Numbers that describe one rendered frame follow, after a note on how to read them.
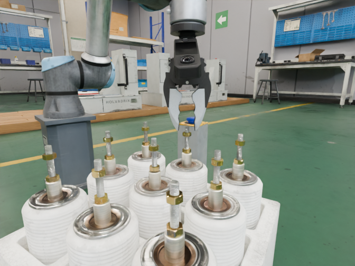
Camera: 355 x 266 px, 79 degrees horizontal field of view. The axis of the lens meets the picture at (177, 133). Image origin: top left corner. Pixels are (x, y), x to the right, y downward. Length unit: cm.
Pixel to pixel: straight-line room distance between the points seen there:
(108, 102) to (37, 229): 227
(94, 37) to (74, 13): 611
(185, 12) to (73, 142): 67
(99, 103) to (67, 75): 164
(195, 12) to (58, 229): 43
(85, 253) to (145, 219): 12
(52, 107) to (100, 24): 35
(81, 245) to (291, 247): 56
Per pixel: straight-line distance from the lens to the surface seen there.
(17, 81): 876
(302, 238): 78
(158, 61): 307
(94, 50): 95
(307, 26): 536
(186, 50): 42
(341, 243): 82
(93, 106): 254
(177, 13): 47
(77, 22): 702
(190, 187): 47
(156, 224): 40
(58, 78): 94
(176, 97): 46
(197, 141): 63
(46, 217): 39
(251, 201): 44
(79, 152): 96
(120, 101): 267
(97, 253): 31
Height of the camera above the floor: 44
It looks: 14 degrees down
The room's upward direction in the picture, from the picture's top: straight up
